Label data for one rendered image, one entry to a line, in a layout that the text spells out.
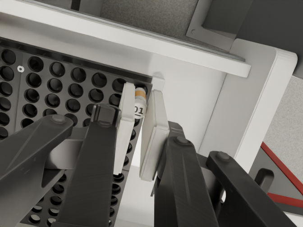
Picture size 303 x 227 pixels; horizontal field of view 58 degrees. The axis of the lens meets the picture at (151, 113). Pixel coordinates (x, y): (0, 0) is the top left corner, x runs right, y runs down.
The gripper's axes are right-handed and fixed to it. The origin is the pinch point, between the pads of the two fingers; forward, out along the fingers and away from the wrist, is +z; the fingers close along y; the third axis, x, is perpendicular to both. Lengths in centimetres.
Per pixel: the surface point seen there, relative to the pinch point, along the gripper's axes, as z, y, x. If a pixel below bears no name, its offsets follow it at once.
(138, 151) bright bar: 13.3, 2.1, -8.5
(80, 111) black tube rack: 8.2, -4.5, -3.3
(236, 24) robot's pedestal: 56, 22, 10
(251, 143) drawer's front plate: 5.2, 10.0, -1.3
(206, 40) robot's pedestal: 96, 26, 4
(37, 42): 14.7, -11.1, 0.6
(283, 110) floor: 97, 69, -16
